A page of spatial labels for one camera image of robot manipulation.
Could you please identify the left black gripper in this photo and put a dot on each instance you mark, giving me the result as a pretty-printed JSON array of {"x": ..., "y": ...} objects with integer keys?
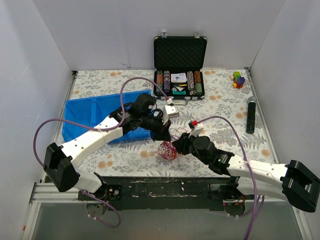
[{"x": 161, "y": 128}]

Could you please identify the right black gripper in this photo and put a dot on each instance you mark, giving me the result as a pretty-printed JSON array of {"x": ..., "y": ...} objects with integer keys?
[{"x": 185, "y": 144}]

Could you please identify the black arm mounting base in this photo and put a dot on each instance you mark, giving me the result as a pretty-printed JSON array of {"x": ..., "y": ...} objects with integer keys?
[{"x": 160, "y": 193}]

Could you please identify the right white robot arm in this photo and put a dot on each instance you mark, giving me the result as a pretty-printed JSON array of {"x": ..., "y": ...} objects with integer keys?
[{"x": 292, "y": 182}]

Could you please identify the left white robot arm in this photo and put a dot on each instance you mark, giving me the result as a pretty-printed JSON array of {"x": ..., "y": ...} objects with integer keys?
[{"x": 62, "y": 162}]

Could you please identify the floral table mat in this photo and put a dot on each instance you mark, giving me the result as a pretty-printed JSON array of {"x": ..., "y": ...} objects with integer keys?
[{"x": 223, "y": 109}]

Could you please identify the playing card deck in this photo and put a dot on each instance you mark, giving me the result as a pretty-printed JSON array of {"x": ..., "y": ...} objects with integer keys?
[{"x": 178, "y": 77}]

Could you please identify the black handheld microphone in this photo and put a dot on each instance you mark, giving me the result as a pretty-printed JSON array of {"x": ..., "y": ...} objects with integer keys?
[{"x": 251, "y": 115}]

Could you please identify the black poker chip case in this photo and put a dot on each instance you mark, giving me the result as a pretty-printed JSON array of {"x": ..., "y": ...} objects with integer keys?
[{"x": 179, "y": 54}]

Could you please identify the blue plastic divided bin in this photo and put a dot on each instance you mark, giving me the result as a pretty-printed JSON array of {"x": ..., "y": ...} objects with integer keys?
[{"x": 91, "y": 111}]

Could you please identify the colourful toy block train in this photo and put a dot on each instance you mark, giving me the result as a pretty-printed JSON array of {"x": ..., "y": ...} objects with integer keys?
[{"x": 238, "y": 80}]

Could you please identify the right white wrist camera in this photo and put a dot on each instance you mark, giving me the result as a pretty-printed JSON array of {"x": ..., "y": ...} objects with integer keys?
[{"x": 196, "y": 128}]

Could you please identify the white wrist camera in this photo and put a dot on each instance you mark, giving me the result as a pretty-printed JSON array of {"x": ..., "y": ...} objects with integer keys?
[
  {"x": 196, "y": 128},
  {"x": 169, "y": 112}
]

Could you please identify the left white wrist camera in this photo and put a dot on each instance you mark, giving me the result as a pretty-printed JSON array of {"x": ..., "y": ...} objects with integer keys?
[{"x": 169, "y": 112}]

